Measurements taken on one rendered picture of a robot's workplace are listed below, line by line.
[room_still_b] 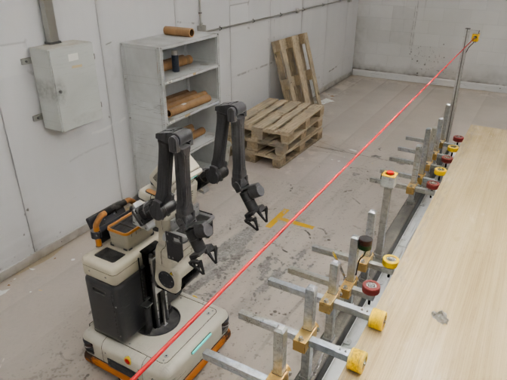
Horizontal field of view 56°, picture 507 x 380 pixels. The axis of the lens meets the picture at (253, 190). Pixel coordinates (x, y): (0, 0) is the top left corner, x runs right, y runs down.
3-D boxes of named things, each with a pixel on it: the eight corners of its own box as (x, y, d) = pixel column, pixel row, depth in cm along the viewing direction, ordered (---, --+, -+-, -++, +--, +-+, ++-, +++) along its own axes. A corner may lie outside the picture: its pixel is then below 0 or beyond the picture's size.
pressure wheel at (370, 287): (357, 305, 223) (360, 286, 217) (363, 296, 229) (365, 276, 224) (374, 311, 219) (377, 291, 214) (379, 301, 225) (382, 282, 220)
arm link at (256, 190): (240, 177, 248) (231, 183, 241) (257, 170, 241) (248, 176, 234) (250, 197, 250) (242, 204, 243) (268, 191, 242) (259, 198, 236)
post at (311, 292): (299, 381, 197) (305, 286, 176) (302, 375, 200) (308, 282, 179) (307, 384, 196) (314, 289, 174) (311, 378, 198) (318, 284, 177)
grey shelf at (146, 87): (138, 200, 486) (118, 42, 417) (191, 169, 556) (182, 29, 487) (173, 211, 466) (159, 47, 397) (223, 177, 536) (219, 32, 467)
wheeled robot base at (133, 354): (83, 362, 291) (76, 331, 280) (152, 303, 340) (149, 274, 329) (170, 410, 261) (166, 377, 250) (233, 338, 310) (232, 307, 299)
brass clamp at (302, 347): (290, 349, 182) (291, 338, 180) (305, 327, 192) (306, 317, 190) (305, 355, 179) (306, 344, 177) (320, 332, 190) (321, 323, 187)
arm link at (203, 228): (187, 211, 215) (175, 220, 209) (205, 206, 208) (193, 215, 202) (198, 234, 218) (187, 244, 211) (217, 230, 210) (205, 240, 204)
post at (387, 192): (373, 256, 275) (382, 186, 255) (376, 252, 279) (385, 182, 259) (381, 258, 273) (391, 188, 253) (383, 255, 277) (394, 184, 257)
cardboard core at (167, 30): (162, 26, 451) (188, 29, 437) (168, 25, 457) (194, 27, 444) (163, 35, 454) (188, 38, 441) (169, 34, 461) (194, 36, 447)
